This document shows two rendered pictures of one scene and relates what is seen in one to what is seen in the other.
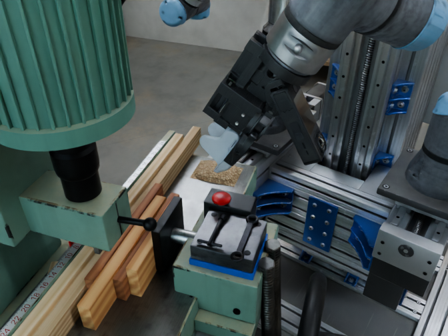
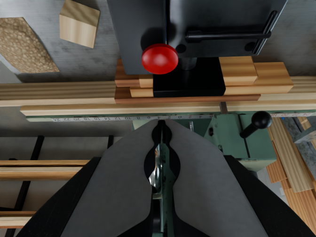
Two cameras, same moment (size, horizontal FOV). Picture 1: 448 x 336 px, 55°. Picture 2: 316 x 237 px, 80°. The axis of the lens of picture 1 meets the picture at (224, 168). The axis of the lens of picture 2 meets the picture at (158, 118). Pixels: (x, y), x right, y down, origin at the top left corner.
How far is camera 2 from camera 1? 0.59 m
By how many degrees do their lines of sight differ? 58
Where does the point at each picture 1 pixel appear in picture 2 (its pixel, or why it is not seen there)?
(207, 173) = (38, 60)
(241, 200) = (135, 21)
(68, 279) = (254, 106)
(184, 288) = not seen: hidden behind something
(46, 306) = (282, 106)
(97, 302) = (281, 82)
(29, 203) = not seen: hidden behind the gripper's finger
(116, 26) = not seen: outside the picture
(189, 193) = (82, 63)
